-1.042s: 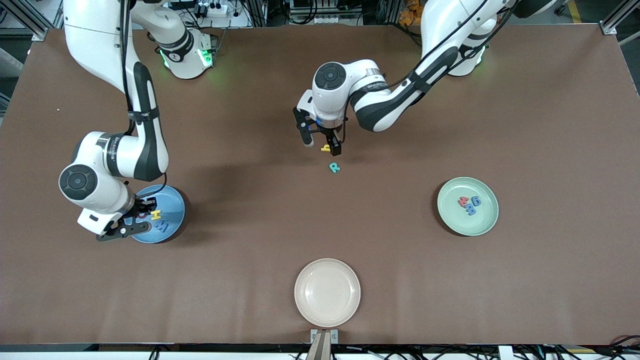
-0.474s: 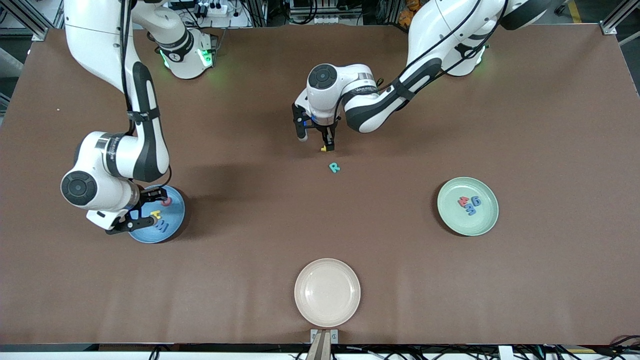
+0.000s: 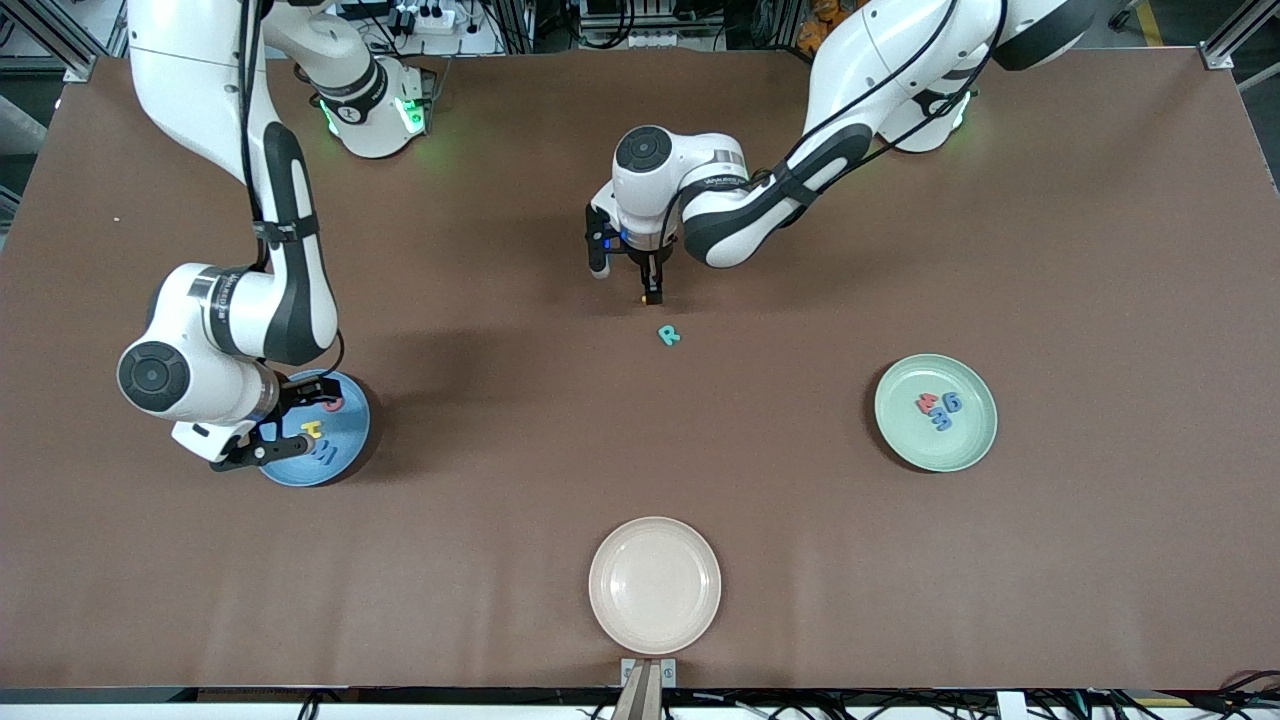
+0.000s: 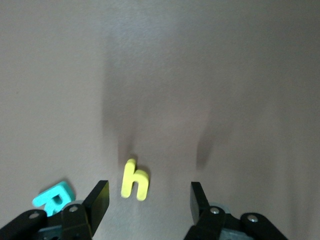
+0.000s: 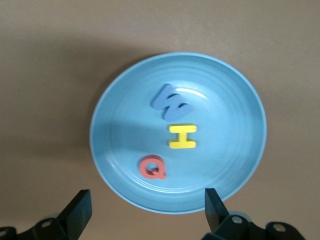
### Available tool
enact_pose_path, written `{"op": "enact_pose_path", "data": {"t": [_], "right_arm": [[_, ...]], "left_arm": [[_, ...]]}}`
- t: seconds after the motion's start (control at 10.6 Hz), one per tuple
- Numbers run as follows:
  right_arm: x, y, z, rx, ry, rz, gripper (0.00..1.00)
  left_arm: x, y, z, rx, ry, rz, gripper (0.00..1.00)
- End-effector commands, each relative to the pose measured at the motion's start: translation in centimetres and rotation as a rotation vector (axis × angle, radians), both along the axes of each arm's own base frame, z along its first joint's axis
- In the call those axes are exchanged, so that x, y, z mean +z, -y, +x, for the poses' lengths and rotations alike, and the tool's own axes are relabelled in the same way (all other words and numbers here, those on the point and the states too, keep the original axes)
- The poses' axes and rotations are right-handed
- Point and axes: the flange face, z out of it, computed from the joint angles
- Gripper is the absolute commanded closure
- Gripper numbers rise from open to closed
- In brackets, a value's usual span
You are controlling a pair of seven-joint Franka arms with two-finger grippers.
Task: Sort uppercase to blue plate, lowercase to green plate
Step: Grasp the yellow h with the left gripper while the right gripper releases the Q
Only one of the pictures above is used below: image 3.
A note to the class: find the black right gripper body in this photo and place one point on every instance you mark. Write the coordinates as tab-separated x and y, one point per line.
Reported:
294	396

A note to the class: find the yellow uppercase H foam letter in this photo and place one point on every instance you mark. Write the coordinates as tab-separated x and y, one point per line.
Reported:
312	430

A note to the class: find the teal uppercase R foam letter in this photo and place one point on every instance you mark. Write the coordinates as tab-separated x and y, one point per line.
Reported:
664	335

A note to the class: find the blue uppercase M foam letter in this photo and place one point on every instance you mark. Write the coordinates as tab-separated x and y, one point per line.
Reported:
325	456

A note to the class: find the blue plate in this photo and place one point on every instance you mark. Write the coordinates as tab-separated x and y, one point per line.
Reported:
345	450

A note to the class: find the pink lowercase w foam letter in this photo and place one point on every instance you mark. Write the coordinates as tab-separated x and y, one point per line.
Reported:
926	404

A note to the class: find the blue lowercase m foam letter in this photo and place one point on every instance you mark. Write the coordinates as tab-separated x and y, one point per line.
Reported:
940	421

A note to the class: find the blue lowercase b foam letter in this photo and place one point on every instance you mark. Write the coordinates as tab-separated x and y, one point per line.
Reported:
953	403

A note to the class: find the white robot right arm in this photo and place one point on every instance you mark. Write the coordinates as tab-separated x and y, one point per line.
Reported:
200	100

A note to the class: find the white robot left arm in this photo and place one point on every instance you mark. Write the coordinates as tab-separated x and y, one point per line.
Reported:
880	60

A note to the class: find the beige plate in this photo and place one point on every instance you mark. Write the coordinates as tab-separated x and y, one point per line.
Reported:
655	590

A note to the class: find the green plate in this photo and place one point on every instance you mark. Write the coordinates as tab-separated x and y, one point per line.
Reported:
950	450

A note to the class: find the orange packaged snacks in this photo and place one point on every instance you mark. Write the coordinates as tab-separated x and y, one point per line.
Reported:
815	30

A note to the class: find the white power strip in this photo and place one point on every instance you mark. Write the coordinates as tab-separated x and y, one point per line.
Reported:
430	18

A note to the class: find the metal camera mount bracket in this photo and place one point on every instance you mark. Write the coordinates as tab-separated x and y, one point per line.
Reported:
648	690

